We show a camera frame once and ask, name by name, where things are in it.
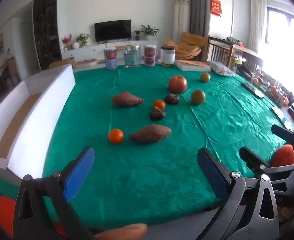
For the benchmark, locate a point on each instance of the round white vase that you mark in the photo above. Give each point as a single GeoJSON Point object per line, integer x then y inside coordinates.
{"type": "Point", "coordinates": [75, 45]}

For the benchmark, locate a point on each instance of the orange beanbag chair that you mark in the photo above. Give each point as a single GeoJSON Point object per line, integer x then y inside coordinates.
{"type": "Point", "coordinates": [186, 45]}

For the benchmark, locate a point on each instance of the person's left hand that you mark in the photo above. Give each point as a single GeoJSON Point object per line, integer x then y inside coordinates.
{"type": "Point", "coordinates": [123, 231]}

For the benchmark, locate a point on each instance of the white paper card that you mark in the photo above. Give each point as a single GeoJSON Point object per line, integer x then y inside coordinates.
{"type": "Point", "coordinates": [281, 117]}
{"type": "Point", "coordinates": [253, 89]}

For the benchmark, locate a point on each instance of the window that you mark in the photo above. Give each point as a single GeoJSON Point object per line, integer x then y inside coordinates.
{"type": "Point", "coordinates": [284, 27]}

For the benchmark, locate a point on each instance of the dark brown mushroom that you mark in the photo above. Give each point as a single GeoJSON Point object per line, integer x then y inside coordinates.
{"type": "Point", "coordinates": [157, 114]}
{"type": "Point", "coordinates": [171, 99]}

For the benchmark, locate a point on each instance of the pile of small toys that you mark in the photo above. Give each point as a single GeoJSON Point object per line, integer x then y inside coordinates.
{"type": "Point", "coordinates": [274, 88]}

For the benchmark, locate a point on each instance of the black flat television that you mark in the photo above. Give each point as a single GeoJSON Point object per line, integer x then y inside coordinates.
{"type": "Point", "coordinates": [112, 30]}

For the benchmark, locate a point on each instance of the leafy green potted plant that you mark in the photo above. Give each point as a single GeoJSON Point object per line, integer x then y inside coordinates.
{"type": "Point", "coordinates": [82, 38]}

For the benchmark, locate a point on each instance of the clear jar with gold lid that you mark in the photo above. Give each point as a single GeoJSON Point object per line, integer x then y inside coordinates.
{"type": "Point", "coordinates": [132, 56]}

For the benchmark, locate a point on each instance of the white television cabinet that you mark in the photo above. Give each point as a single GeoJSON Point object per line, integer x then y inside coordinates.
{"type": "Point", "coordinates": [112, 46]}

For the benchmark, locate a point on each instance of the wooden dining chairs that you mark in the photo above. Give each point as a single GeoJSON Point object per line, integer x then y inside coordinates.
{"type": "Point", "coordinates": [1, 76]}

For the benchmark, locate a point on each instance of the flat white box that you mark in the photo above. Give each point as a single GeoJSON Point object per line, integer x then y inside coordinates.
{"type": "Point", "coordinates": [193, 65]}

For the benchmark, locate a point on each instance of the white standing air conditioner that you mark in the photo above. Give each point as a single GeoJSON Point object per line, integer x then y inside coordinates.
{"type": "Point", "coordinates": [182, 22]}

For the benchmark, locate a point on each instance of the white curtain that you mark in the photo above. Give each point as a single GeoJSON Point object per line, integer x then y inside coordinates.
{"type": "Point", "coordinates": [258, 25]}

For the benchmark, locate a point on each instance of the green orange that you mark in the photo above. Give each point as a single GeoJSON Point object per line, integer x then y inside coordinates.
{"type": "Point", "coordinates": [198, 97]}
{"type": "Point", "coordinates": [205, 77]}

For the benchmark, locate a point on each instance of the green satin tablecloth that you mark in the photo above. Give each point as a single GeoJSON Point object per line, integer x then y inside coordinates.
{"type": "Point", "coordinates": [137, 177]}

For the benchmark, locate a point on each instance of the crumpled plastic bag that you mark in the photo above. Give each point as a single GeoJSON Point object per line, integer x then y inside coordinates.
{"type": "Point", "coordinates": [221, 68]}

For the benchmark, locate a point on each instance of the beige flat cushion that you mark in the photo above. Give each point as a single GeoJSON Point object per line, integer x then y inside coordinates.
{"type": "Point", "coordinates": [87, 63]}

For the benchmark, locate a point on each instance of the orange tangerine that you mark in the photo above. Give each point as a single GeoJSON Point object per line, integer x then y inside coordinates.
{"type": "Point", "coordinates": [159, 104]}
{"type": "Point", "coordinates": [115, 136]}

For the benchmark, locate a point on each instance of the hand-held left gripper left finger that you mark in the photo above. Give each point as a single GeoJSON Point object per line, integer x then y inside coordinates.
{"type": "Point", "coordinates": [78, 172]}

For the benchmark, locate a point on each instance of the white foam box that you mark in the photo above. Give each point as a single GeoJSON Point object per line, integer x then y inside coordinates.
{"type": "Point", "coordinates": [37, 120]}

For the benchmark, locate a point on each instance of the brown sweet potato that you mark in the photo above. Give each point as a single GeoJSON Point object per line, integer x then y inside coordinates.
{"type": "Point", "coordinates": [149, 134]}
{"type": "Point", "coordinates": [127, 100]}

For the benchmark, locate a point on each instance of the blue and red tin can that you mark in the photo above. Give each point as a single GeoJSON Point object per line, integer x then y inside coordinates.
{"type": "Point", "coordinates": [110, 58]}

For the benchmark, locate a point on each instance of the grey curtain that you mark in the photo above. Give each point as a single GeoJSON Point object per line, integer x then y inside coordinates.
{"type": "Point", "coordinates": [199, 7]}

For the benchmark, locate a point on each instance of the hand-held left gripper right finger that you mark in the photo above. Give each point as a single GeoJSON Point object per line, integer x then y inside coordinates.
{"type": "Point", "coordinates": [215, 175]}

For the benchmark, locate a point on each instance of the small dark potted plant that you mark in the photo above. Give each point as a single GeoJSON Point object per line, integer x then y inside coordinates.
{"type": "Point", "coordinates": [137, 34]}

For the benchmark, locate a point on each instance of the red apple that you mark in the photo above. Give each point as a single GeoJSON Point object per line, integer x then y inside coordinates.
{"type": "Point", "coordinates": [177, 84]}

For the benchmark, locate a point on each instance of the orange-red stool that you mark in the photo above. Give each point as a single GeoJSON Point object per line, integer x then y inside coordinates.
{"type": "Point", "coordinates": [3, 213]}
{"type": "Point", "coordinates": [284, 155]}

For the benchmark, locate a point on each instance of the dark glass display cabinet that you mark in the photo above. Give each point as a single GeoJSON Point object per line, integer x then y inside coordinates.
{"type": "Point", "coordinates": [47, 30]}

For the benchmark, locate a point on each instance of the red and white tin can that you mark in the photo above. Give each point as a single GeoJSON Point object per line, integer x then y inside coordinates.
{"type": "Point", "coordinates": [150, 55]}

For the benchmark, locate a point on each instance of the large green potted plant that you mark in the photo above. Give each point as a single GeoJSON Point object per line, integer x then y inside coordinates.
{"type": "Point", "coordinates": [149, 31]}

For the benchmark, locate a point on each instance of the red flower bouquet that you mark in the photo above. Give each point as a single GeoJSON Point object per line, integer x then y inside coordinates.
{"type": "Point", "coordinates": [66, 42]}

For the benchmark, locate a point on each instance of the red wall hanging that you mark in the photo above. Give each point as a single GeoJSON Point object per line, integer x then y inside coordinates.
{"type": "Point", "coordinates": [216, 6]}

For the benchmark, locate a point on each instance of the wooden chair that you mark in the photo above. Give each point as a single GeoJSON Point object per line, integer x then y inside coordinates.
{"type": "Point", "coordinates": [219, 51]}

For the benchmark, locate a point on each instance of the white jar with black lid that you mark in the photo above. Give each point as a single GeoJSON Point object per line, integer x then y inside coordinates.
{"type": "Point", "coordinates": [167, 55]}

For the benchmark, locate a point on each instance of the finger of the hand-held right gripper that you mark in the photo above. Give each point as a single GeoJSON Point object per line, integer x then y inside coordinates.
{"type": "Point", "coordinates": [253, 158]}
{"type": "Point", "coordinates": [285, 133]}

